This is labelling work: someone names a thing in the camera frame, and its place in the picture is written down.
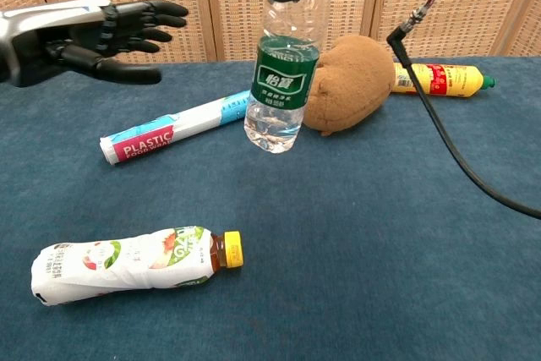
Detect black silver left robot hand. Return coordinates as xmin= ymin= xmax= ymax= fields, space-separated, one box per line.
xmin=0 ymin=0 xmax=190 ymax=89

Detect transparent green label water bottle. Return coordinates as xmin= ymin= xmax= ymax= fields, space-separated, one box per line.
xmin=243 ymin=0 xmax=332 ymax=155

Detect yellow red sauce bottle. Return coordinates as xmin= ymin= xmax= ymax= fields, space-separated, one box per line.
xmin=391 ymin=62 xmax=496 ymax=99

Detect tea bottle with yellow cap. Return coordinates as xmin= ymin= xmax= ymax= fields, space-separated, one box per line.
xmin=30 ymin=225 xmax=245 ymax=307

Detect plastic food wrap roll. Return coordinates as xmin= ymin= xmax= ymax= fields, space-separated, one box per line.
xmin=99 ymin=89 xmax=252 ymax=167

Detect brown plush toy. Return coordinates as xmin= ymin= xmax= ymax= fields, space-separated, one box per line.
xmin=302 ymin=34 xmax=396 ymax=138

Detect black cable with metal connector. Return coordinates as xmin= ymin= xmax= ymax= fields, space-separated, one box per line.
xmin=385 ymin=0 xmax=541 ymax=221

